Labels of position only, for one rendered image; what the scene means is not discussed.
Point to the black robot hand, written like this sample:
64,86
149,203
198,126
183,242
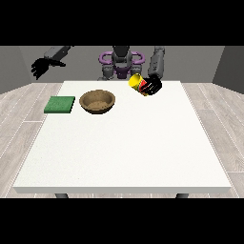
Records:
153,85
41,67

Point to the yellow cup with melon print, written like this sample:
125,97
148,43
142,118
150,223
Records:
136,81

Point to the green square pad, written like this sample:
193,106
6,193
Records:
59,104

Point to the brown wooden bowl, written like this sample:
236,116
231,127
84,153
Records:
97,101

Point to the grey robot trunk purple rings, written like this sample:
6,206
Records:
120,62

